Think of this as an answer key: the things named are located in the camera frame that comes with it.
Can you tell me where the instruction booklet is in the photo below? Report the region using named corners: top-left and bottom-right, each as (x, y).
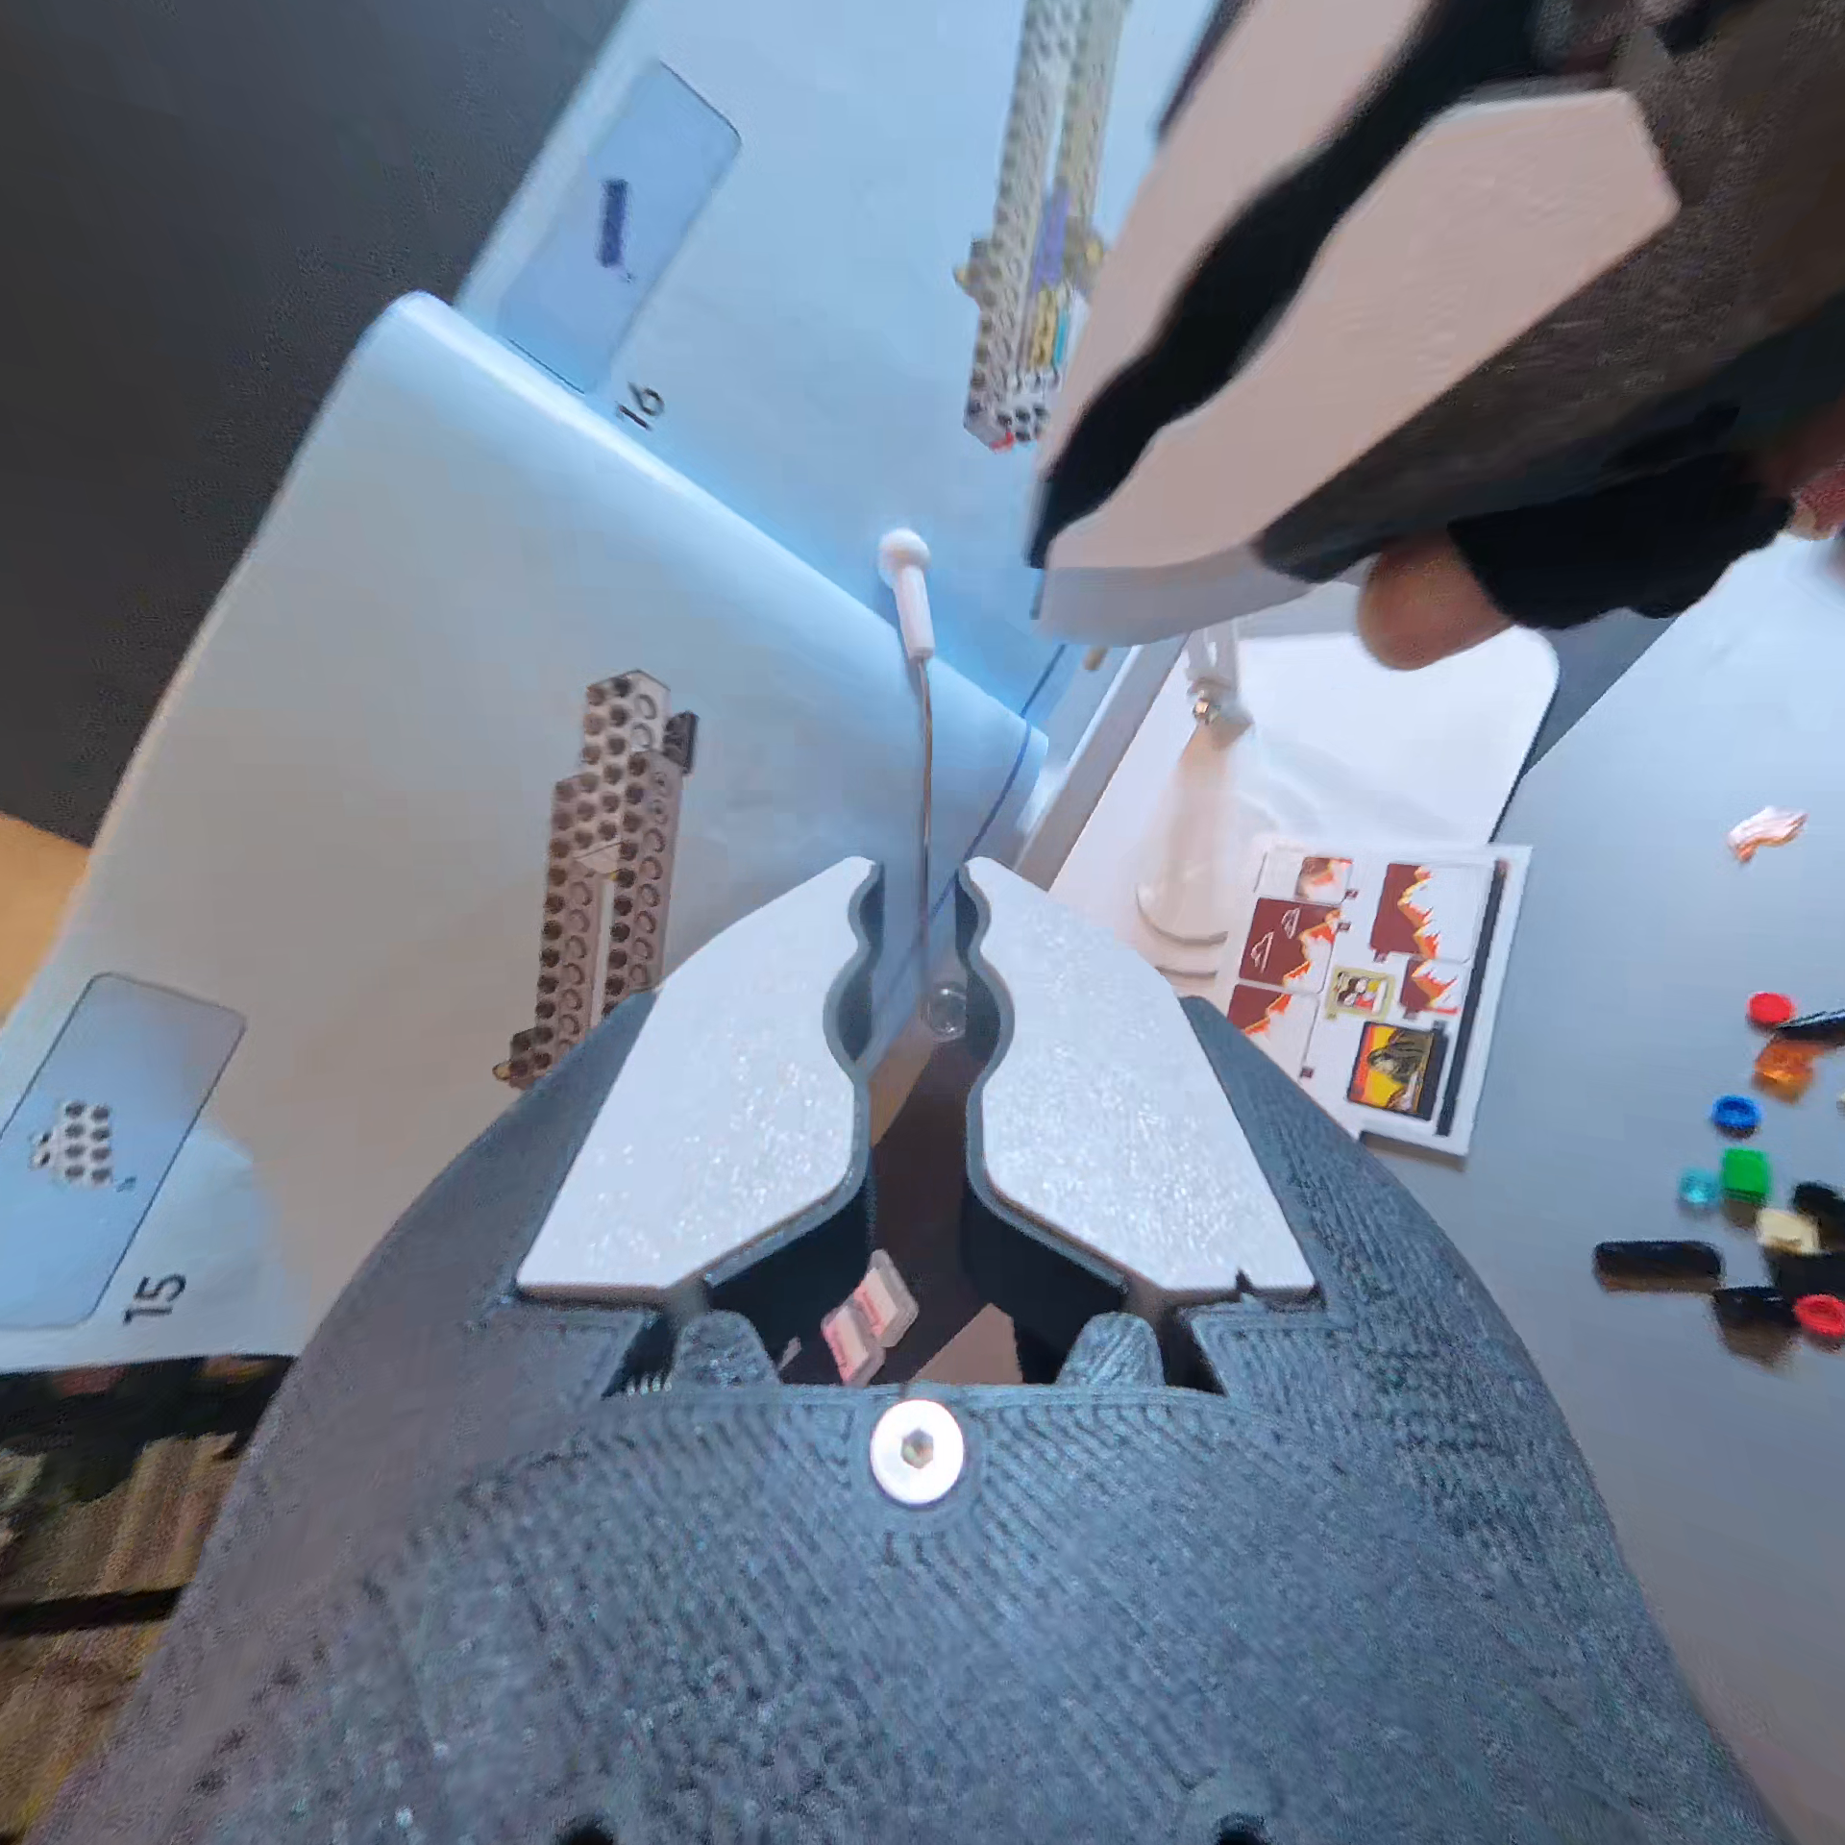
top-left (0, 0), bottom-right (1242, 1371)

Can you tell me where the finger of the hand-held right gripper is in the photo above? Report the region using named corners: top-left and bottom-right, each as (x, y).
top-left (1029, 87), bottom-right (1684, 647)
top-left (1035, 0), bottom-right (1441, 478)

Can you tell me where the person's right hand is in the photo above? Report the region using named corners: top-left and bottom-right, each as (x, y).
top-left (1358, 439), bottom-right (1845, 675)

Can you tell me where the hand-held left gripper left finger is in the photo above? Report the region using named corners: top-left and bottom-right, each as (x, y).
top-left (514, 854), bottom-right (885, 1301)

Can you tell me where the sticker sheet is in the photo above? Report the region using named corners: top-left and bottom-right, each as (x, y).
top-left (1225, 837), bottom-right (1533, 1159)

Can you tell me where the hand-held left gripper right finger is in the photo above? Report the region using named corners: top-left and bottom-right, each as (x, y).
top-left (961, 857), bottom-right (1320, 1301)

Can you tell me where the white book stand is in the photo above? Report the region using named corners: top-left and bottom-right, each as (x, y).
top-left (0, 0), bottom-right (1561, 1062)

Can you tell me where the pile of small lego pieces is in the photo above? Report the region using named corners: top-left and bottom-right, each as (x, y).
top-left (1592, 987), bottom-right (1845, 1349)

